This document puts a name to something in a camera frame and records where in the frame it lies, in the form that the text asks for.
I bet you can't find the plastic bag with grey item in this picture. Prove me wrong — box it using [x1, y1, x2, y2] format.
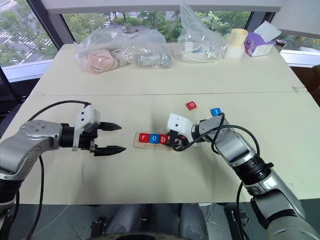
[121, 29, 174, 70]

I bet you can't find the blue letter block t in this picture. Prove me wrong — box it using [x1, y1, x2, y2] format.
[209, 107, 223, 118]

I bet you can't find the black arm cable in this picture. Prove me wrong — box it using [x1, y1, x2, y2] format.
[172, 112, 261, 240]
[24, 100, 91, 240]

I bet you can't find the dark brown chair back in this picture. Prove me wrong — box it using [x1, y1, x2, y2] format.
[289, 63, 320, 107]

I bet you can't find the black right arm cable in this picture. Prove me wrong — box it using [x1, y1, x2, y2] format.
[172, 112, 261, 240]

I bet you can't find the purple tissue box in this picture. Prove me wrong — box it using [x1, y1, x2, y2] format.
[243, 20, 283, 58]

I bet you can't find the wooden letter tray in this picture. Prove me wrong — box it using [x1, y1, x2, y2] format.
[132, 131, 201, 152]

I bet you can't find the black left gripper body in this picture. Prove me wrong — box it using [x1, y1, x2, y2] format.
[79, 121, 102, 157]

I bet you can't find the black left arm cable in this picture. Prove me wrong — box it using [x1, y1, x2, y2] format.
[24, 100, 91, 240]

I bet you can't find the cream plastic cup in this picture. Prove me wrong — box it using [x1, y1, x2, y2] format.
[229, 28, 249, 50]

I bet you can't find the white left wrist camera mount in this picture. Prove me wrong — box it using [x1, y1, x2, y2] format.
[72, 104, 102, 153]

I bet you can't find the plastic bag with white items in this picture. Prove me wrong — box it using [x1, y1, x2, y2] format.
[174, 0, 227, 64]

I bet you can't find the white plastic container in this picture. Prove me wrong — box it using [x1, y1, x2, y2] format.
[223, 44, 245, 61]

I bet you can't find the red letter block b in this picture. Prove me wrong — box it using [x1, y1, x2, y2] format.
[158, 134, 171, 146]

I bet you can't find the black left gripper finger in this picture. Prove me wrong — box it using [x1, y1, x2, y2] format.
[99, 121, 123, 132]
[93, 145, 127, 158]

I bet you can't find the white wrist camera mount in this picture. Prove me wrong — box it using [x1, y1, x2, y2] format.
[166, 113, 195, 141]
[72, 104, 102, 153]

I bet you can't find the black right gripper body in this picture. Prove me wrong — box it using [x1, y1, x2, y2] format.
[167, 128, 191, 150]

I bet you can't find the dark lidded jar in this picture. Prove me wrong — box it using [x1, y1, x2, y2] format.
[273, 38, 287, 54]

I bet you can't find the plastic bag with pink cloth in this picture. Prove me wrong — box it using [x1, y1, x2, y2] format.
[73, 28, 131, 75]

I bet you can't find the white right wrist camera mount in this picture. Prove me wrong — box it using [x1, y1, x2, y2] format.
[166, 113, 195, 141]

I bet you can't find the grey rounded robot leg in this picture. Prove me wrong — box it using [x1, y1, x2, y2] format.
[179, 203, 209, 240]
[106, 203, 149, 236]

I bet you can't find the dark window frame pillar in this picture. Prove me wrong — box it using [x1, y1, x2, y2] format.
[29, 0, 77, 61]
[245, 10, 269, 34]

